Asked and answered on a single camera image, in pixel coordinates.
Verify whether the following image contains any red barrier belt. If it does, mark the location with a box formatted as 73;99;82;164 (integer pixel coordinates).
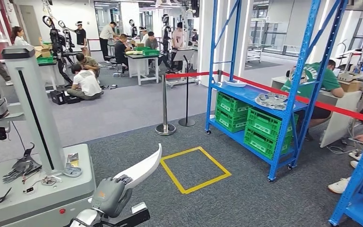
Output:
220;71;363;125
165;71;220;79

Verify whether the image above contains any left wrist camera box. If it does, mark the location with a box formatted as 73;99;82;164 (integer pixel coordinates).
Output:
104;202;151;227

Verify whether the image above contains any white desktop device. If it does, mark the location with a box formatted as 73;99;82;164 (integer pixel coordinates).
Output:
337;72;358;83

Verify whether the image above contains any grey lift stand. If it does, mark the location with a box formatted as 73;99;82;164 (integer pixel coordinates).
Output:
0;45;97;227

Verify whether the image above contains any yellow floor tape square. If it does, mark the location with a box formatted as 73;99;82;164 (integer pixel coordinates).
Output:
159;146;232;195

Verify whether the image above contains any black floor case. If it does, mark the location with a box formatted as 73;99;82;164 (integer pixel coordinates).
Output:
50;90;82;105

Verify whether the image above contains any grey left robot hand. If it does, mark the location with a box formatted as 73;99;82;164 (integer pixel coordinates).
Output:
91;175;134;219

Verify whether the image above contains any black white humanoid robot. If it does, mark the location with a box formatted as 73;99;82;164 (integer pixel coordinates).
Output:
160;14;173;65

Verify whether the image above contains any grey board cart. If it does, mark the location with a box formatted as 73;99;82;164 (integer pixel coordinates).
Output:
165;48;201;88

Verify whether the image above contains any black pole stand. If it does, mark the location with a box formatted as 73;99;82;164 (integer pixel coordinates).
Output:
178;54;196;128

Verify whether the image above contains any white table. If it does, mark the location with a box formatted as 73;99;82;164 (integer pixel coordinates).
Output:
126;53;162;86

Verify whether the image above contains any white curved plastic part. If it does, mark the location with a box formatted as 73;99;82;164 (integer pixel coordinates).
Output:
224;79;248;88
114;143;163;190

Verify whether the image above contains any silver metal plate part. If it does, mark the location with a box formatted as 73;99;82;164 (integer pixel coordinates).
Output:
255;92;296;112

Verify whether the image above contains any cardboard box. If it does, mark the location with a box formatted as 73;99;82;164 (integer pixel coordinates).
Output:
338;79;361;92

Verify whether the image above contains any chrome barrier stanchion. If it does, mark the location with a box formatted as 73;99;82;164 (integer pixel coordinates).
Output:
155;73;177;136

